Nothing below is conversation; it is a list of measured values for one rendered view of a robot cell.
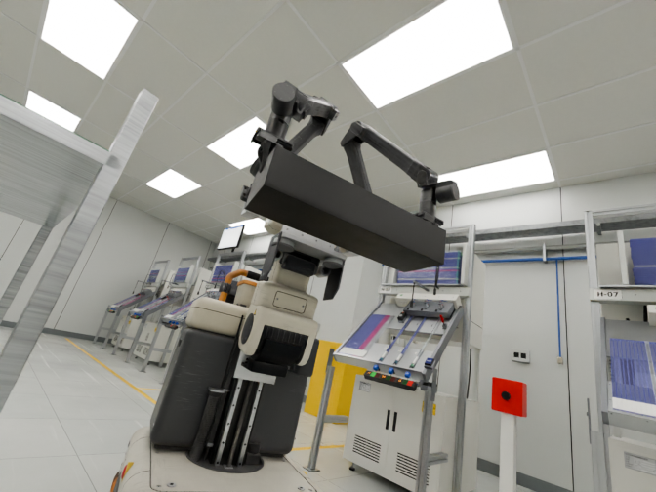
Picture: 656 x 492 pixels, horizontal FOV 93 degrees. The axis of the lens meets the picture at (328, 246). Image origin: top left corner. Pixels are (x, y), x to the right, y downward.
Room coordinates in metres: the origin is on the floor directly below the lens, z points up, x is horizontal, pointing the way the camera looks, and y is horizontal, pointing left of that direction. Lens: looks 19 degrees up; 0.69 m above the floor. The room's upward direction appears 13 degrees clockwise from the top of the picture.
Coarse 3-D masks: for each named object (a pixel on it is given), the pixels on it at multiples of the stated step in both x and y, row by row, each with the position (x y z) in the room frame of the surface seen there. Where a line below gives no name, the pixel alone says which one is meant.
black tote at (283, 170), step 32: (288, 160) 0.64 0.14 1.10; (256, 192) 0.68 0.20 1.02; (288, 192) 0.65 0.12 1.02; (320, 192) 0.68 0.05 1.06; (352, 192) 0.72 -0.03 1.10; (288, 224) 0.82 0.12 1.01; (320, 224) 0.77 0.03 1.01; (352, 224) 0.73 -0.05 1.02; (384, 224) 0.77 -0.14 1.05; (416, 224) 0.82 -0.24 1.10; (384, 256) 0.91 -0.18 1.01; (416, 256) 0.85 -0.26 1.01
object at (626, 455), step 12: (612, 444) 1.53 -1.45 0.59; (624, 444) 1.50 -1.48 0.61; (636, 444) 1.48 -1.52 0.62; (648, 444) 1.75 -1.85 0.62; (612, 456) 1.54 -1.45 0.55; (624, 456) 1.51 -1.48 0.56; (636, 456) 1.48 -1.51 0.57; (648, 456) 1.45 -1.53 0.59; (612, 468) 1.54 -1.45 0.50; (624, 468) 1.51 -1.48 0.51; (636, 468) 1.48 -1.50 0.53; (648, 468) 1.45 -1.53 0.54; (612, 480) 1.54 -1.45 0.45; (624, 480) 1.51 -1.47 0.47; (636, 480) 1.48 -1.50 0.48; (648, 480) 1.46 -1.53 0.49
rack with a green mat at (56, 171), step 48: (0, 96) 0.40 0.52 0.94; (144, 96) 0.51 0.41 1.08; (0, 144) 0.52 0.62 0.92; (48, 144) 0.47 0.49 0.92; (96, 144) 0.49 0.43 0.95; (0, 192) 0.83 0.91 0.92; (48, 192) 0.73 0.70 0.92; (96, 192) 0.51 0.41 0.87; (48, 288) 0.51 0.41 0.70; (0, 384) 0.51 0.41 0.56
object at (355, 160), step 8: (352, 136) 1.07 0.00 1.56; (344, 144) 1.12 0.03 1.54; (352, 144) 1.09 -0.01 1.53; (352, 152) 1.10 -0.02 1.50; (360, 152) 1.11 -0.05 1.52; (352, 160) 1.11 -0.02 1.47; (360, 160) 1.10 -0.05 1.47; (352, 168) 1.12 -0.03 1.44; (360, 168) 1.10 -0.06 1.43; (352, 176) 1.13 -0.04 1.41; (360, 176) 1.10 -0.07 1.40; (360, 184) 1.11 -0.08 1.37; (368, 184) 1.12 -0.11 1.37
